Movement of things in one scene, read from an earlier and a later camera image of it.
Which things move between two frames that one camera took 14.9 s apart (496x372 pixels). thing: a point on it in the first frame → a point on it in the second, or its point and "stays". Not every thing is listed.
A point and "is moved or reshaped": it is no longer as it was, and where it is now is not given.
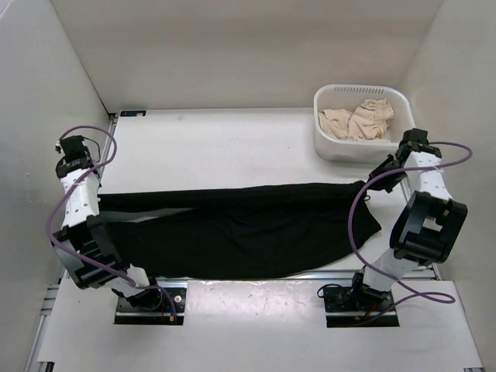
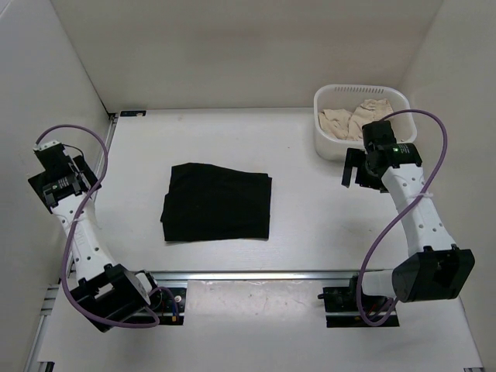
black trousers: [236, 234] is moved or reshaped
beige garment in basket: [367, 122] stays
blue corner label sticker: [130, 113] stays
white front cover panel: [256, 324] stays
